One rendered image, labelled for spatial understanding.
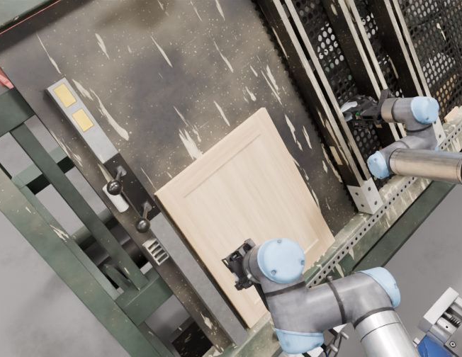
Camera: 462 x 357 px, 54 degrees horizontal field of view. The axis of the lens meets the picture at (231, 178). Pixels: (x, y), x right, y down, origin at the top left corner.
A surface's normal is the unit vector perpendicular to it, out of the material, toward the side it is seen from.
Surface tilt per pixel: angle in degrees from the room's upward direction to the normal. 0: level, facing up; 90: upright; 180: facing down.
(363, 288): 4
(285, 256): 28
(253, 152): 56
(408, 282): 0
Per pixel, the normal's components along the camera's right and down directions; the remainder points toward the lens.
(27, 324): -0.11, -0.58
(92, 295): 0.51, 0.11
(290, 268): 0.21, -0.25
